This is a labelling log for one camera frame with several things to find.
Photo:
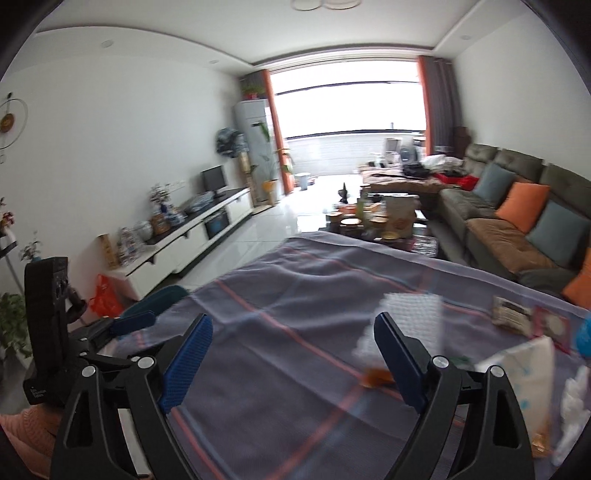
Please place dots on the tall green potted plant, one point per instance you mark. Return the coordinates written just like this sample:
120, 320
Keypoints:
267, 161

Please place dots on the orange cushion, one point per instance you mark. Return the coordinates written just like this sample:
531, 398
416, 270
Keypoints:
579, 286
521, 207

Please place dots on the small plant in red pot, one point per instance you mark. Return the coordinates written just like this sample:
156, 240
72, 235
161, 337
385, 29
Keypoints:
253, 88

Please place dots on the dark wooden cabinet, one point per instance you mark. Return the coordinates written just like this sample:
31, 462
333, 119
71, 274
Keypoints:
461, 141

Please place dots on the crumpled white tissue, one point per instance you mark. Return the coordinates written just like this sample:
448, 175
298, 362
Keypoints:
575, 406

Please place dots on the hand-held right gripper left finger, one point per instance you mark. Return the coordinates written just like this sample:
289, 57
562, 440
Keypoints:
189, 355

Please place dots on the dark coffee table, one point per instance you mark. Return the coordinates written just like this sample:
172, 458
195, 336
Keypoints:
351, 230

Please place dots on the dark clothes pile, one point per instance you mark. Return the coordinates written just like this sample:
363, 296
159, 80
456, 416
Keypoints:
415, 170

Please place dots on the brown and white snack packet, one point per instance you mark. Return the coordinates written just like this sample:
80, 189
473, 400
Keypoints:
510, 314

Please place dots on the white and black TV cabinet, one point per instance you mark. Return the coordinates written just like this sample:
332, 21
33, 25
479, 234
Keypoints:
194, 230

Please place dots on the blue-grey cushion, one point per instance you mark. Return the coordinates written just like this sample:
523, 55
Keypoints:
556, 233
493, 184

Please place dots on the clear plastic wrapped bundle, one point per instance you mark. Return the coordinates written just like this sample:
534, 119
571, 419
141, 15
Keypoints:
198, 204

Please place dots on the leafy green floor plant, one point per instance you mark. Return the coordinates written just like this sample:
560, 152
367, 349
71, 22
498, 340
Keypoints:
14, 323

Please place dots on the red packet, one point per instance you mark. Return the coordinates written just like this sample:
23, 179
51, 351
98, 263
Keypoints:
551, 328

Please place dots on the blue vase with flowers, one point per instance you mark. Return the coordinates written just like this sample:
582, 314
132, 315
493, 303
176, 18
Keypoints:
161, 203

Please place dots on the clear green-edged plastic bag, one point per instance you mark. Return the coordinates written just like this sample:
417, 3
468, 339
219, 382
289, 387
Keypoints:
408, 318

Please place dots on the green carton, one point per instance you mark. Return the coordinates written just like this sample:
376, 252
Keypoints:
362, 210

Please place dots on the teal plastic chair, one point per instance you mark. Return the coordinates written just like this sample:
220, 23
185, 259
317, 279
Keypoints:
171, 295

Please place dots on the brown sofa seat pad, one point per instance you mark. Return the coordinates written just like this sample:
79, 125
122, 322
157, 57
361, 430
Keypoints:
503, 240

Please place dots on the white standing air conditioner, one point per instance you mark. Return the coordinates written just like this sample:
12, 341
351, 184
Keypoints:
251, 138

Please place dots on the orange plastic bag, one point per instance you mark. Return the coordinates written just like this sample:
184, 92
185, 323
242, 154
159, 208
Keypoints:
107, 297

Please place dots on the beige cardboard snack box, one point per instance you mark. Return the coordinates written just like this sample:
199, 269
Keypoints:
400, 217

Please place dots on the red clothing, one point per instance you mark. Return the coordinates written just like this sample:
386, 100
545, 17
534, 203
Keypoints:
457, 181

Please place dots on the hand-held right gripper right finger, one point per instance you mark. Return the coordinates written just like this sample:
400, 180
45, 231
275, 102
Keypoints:
397, 360

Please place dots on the yellow box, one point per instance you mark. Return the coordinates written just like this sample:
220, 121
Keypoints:
108, 251

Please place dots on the person's left forearm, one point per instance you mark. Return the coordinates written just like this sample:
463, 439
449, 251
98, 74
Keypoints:
27, 429

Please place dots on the dark figurine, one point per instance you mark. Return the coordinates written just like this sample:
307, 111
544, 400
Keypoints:
344, 194

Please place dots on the white clothing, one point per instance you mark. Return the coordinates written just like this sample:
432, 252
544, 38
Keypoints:
441, 162

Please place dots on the white bucket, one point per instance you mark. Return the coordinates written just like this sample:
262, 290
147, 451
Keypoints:
303, 181

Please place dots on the black monitor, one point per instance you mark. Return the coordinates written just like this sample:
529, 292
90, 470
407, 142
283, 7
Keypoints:
213, 179

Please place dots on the plaid grey tablecloth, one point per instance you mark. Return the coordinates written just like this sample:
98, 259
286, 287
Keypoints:
300, 300

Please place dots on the white paper bag blue print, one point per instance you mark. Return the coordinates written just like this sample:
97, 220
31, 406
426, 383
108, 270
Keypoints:
526, 374

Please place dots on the olive green sofa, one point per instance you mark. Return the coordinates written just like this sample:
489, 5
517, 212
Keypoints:
485, 217

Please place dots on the orange and grey curtain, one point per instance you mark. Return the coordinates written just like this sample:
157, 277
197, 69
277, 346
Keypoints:
438, 101

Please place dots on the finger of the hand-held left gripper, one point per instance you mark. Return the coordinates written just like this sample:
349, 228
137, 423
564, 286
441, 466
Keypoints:
134, 321
113, 361

